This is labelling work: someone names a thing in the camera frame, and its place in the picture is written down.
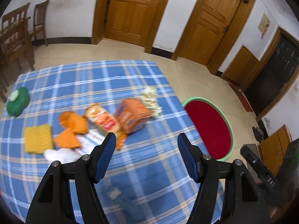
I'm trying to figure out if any white blue medicine box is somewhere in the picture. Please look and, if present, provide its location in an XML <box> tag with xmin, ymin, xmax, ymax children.
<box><xmin>75</xmin><ymin>129</ymin><xmax>105</xmax><ymax>156</ymax></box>

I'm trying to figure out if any orange cardboard box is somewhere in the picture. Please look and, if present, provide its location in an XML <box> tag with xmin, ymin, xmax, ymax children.
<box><xmin>114</xmin><ymin>98</ymin><xmax>152</xmax><ymax>134</ymax></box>

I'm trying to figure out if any wooden side cabinet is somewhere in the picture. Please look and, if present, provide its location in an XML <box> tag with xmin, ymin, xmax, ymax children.
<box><xmin>259</xmin><ymin>124</ymin><xmax>292</xmax><ymax>175</ymax></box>

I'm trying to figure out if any near wooden chair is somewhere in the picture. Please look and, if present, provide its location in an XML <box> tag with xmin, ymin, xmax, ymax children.
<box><xmin>1</xmin><ymin>3</ymin><xmax>35</xmax><ymax>102</ymax></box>

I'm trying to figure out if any right wooden door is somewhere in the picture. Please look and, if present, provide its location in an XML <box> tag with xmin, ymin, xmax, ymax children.
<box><xmin>177</xmin><ymin>0</ymin><xmax>242</xmax><ymax>65</ymax></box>

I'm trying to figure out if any wooden chair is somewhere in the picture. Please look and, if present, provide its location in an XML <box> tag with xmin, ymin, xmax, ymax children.
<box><xmin>29</xmin><ymin>0</ymin><xmax>50</xmax><ymax>46</ymax></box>
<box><xmin>1</xmin><ymin>3</ymin><xmax>35</xmax><ymax>102</ymax></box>

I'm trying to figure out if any red door mat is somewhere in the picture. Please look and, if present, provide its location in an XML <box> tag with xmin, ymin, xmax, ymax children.
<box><xmin>229</xmin><ymin>84</ymin><xmax>253</xmax><ymax>112</ymax></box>

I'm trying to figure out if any white tissue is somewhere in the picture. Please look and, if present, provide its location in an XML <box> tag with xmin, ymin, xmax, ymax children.
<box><xmin>43</xmin><ymin>148</ymin><xmax>81</xmax><ymax>164</ymax></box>

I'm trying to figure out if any green flower-shaped container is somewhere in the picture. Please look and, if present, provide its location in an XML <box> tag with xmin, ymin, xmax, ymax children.
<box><xmin>6</xmin><ymin>86</ymin><xmax>30</xmax><ymax>117</ymax></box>

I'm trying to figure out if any left wooden door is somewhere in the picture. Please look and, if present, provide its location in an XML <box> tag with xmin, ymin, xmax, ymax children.
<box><xmin>105</xmin><ymin>0</ymin><xmax>160</xmax><ymax>47</ymax></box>

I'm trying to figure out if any far wooden chair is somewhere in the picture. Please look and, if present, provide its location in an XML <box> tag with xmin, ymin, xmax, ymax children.
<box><xmin>29</xmin><ymin>0</ymin><xmax>50</xmax><ymax>46</ymax></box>

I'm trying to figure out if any small wooden cabinet door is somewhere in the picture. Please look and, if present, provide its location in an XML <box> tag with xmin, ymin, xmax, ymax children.
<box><xmin>221</xmin><ymin>45</ymin><xmax>259</xmax><ymax>86</ymax></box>

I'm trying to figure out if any wall electrical panel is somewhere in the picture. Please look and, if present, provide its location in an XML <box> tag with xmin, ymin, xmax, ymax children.
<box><xmin>258</xmin><ymin>14</ymin><xmax>271</xmax><ymax>35</ymax></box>

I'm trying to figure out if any yellow sponge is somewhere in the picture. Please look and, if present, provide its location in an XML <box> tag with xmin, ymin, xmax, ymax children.
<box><xmin>23</xmin><ymin>124</ymin><xmax>54</xmax><ymax>154</ymax></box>

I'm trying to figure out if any orange wrapper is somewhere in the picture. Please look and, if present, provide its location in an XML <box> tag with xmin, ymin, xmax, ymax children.
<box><xmin>54</xmin><ymin>111</ymin><xmax>88</xmax><ymax>149</ymax></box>

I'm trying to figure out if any orange snack bag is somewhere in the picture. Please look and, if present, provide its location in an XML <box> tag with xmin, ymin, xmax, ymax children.
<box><xmin>84</xmin><ymin>103</ymin><xmax>127</xmax><ymax>150</ymax></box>

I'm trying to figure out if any blue plaid tablecloth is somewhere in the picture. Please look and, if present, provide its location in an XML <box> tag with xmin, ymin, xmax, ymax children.
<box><xmin>1</xmin><ymin>60</ymin><xmax>207</xmax><ymax>223</ymax></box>

